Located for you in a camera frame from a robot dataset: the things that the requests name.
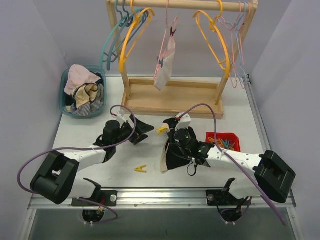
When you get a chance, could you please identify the yellow clothes peg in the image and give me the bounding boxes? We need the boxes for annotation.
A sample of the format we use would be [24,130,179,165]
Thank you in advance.
[156,126,168,136]
[134,165,147,173]

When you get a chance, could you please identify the black underwear with beige band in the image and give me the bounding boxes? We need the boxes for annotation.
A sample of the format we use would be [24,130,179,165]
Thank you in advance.
[159,117,208,175]

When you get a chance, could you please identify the yellow plastic hanger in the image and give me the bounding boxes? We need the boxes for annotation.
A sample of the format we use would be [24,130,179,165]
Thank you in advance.
[119,0,156,73]
[192,0,232,80]

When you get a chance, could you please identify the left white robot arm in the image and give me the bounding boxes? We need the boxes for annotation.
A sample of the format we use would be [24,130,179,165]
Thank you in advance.
[30,115,155,206]

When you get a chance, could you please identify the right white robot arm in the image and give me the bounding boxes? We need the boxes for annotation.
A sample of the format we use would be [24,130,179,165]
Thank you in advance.
[161,123,296,205]

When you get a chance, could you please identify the white pink hanging underwear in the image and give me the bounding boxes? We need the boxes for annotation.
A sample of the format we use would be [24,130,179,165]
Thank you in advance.
[153,36,176,91]

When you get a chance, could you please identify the teal plastic hanger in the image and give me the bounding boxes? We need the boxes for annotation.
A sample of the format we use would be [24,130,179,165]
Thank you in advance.
[99,0,135,71]

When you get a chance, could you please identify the blue grey plastic hanger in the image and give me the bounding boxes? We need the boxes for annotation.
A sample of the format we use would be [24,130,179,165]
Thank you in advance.
[103,0,151,71]

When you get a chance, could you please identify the wooden clothes rack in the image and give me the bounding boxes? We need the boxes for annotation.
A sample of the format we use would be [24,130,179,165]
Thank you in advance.
[116,0,258,119]

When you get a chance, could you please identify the colourful clothes pegs in bin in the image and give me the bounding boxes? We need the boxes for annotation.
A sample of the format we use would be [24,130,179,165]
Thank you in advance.
[216,133,241,152]

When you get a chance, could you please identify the teal plastic laundry basket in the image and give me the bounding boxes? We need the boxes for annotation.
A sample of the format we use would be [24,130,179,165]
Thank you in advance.
[59,65,108,120]

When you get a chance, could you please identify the pile of clothes in basket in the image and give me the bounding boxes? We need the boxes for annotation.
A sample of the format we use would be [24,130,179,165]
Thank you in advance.
[64,64,105,116]

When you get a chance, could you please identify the red plastic clip bin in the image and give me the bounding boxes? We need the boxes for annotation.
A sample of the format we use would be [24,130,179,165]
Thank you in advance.
[205,132,241,152]

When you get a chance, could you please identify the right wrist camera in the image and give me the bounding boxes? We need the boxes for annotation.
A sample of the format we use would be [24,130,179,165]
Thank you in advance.
[175,112,191,131]

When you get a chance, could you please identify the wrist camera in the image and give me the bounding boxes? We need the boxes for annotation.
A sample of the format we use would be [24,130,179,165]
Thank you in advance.
[114,109,126,122]
[175,112,191,131]

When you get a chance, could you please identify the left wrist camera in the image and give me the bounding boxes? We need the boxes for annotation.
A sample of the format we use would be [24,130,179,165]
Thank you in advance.
[114,109,126,122]

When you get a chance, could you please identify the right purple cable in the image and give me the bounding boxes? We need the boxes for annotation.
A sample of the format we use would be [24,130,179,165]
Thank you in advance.
[179,103,287,227]

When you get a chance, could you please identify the pink wire hanger with garment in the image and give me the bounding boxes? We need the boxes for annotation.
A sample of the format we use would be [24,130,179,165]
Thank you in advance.
[153,0,178,86]

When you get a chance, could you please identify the aluminium mounting rail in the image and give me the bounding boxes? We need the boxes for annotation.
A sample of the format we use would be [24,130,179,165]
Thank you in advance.
[27,187,297,211]

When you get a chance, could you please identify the light blue wire hanger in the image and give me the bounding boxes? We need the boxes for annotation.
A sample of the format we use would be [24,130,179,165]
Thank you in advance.
[222,2,252,90]

